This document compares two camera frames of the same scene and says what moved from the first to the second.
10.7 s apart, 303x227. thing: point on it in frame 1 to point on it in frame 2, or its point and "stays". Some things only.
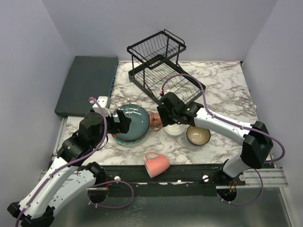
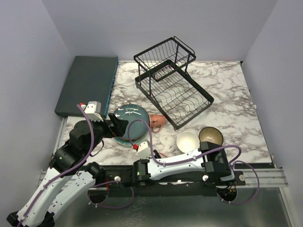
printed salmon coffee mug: (155, 121) stays
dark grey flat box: (89, 76) stays
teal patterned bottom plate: (132, 143) stays
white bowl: (175, 129) to (187, 142)
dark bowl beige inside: (198, 135) to (211, 134)
